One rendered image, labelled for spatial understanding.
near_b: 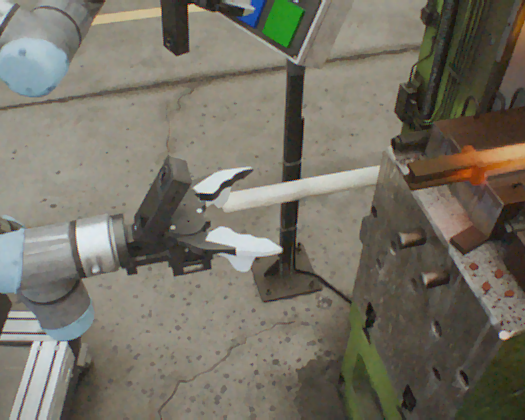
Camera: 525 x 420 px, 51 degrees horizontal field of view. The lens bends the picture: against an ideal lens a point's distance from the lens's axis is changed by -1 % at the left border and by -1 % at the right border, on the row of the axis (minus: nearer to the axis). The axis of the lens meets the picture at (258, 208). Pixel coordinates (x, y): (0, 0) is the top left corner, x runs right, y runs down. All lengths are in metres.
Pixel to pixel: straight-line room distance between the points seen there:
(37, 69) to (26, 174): 1.70
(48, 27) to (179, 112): 1.82
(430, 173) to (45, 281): 0.52
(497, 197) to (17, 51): 0.64
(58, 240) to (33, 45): 0.24
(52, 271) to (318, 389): 1.11
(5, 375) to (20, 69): 1.02
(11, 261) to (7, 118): 2.06
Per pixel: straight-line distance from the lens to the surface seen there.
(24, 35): 0.75
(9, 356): 1.62
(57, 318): 0.79
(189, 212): 0.70
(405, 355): 1.08
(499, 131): 0.93
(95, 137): 2.49
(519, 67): 1.05
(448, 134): 0.91
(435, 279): 0.83
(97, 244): 0.69
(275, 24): 1.10
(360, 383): 1.53
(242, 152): 2.31
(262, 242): 0.67
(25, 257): 0.71
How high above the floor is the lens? 1.52
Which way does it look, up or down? 47 degrees down
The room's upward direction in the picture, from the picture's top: straight up
